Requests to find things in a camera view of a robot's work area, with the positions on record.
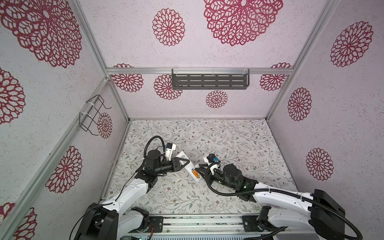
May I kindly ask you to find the orange battery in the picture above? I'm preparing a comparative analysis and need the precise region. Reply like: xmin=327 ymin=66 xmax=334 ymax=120
xmin=192 ymin=170 xmax=201 ymax=182

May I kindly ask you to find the black wire wall rack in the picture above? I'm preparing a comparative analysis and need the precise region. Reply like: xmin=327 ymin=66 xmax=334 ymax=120
xmin=79 ymin=95 xmax=111 ymax=136

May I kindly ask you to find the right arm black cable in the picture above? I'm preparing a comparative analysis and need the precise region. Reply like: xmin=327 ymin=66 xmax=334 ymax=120
xmin=204 ymin=161 xmax=363 ymax=240

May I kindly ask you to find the dark grey wall shelf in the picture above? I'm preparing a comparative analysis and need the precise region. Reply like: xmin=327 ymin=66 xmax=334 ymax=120
xmin=171 ymin=69 xmax=250 ymax=90

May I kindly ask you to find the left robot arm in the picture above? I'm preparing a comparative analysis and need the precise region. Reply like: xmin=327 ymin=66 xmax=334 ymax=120
xmin=74 ymin=150 xmax=191 ymax=240

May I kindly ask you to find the white remote control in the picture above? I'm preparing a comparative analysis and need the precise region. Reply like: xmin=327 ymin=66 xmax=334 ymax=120
xmin=176 ymin=151 xmax=199 ymax=183

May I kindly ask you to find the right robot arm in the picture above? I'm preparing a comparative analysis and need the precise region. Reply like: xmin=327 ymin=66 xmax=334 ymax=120
xmin=204 ymin=162 xmax=347 ymax=240

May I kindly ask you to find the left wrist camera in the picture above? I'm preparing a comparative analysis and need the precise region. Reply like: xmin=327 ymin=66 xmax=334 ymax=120
xmin=165 ymin=143 xmax=176 ymax=161

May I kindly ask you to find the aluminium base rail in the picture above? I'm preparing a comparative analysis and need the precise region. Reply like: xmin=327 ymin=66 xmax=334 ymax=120
xmin=77 ymin=212 xmax=330 ymax=236

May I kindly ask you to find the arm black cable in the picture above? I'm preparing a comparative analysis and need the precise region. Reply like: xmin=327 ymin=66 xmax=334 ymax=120
xmin=204 ymin=161 xmax=363 ymax=240
xmin=143 ymin=135 xmax=166 ymax=160

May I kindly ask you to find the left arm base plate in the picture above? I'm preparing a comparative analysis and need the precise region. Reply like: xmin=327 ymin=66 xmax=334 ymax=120
xmin=137 ymin=216 xmax=164 ymax=233

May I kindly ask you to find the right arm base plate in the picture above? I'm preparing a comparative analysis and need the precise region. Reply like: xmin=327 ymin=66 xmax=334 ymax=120
xmin=242 ymin=215 xmax=285 ymax=233

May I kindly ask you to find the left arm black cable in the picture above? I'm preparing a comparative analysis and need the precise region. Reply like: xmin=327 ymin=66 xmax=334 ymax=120
xmin=143 ymin=135 xmax=166 ymax=160

